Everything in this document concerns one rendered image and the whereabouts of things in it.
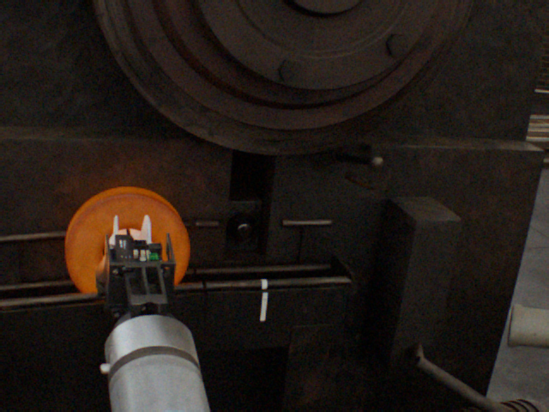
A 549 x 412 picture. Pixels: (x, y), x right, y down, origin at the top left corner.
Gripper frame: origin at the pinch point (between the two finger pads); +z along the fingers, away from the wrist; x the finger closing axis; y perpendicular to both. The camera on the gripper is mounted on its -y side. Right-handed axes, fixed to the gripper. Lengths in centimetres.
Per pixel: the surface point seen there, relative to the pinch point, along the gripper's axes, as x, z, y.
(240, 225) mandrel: -16.3, 6.1, -3.5
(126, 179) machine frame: -0.3, 6.8, 3.7
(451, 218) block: -42.4, -3.3, 4.1
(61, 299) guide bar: 8.5, -5.7, -5.1
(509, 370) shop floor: -123, 44, -93
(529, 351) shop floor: -137, 53, -96
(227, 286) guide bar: -12.1, -5.5, -4.0
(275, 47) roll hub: -12.9, -5.3, 27.8
